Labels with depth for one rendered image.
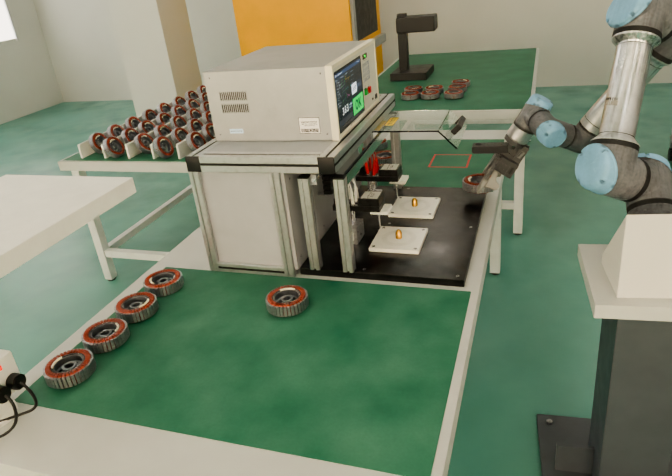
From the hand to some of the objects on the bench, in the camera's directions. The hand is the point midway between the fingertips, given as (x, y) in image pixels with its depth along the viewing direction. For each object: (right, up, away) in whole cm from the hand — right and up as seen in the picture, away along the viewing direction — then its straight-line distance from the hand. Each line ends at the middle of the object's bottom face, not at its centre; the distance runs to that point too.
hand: (478, 185), depth 198 cm
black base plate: (-27, -15, -10) cm, 32 cm away
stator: (-61, -35, -44) cm, 84 cm away
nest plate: (-29, -19, -21) cm, 41 cm away
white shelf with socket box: (-108, -52, -68) cm, 138 cm away
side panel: (-73, -28, -25) cm, 82 cm away
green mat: (-67, -42, -57) cm, 98 cm away
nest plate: (-22, -8, -1) cm, 23 cm away
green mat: (-27, +14, +52) cm, 60 cm away
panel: (-50, -12, -3) cm, 51 cm away
